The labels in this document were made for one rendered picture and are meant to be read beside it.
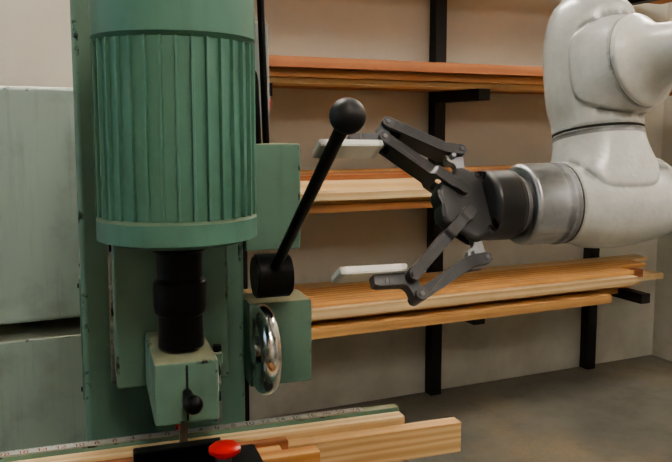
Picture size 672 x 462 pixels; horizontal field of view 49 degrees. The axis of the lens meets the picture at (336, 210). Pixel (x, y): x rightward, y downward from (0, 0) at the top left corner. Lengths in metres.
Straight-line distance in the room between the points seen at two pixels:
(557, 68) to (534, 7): 3.16
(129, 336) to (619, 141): 0.62
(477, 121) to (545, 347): 1.31
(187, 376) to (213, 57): 0.34
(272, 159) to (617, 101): 0.46
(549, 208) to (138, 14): 0.46
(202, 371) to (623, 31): 0.58
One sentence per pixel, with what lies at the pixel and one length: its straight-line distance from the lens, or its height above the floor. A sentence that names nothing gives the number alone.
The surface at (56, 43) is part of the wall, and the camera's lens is 3.14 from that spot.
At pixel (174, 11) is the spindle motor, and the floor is 1.43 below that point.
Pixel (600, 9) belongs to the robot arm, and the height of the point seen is 1.45.
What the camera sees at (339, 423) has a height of 0.95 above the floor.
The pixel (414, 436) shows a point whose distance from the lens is 0.99.
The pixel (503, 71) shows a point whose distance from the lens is 3.21.
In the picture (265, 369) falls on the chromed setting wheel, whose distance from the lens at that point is 0.98.
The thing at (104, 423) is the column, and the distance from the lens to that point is 1.09.
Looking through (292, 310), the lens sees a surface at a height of 1.07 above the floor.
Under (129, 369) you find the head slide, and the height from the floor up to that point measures 1.02.
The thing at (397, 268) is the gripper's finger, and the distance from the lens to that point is 0.71.
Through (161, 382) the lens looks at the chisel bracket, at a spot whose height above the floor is 1.05.
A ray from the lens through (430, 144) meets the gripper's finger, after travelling 0.79.
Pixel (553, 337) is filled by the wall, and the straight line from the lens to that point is 4.25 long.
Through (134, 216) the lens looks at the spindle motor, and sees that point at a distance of 0.77.
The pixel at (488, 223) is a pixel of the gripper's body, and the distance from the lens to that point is 0.78.
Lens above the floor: 1.32
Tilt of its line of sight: 6 degrees down
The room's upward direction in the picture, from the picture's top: straight up
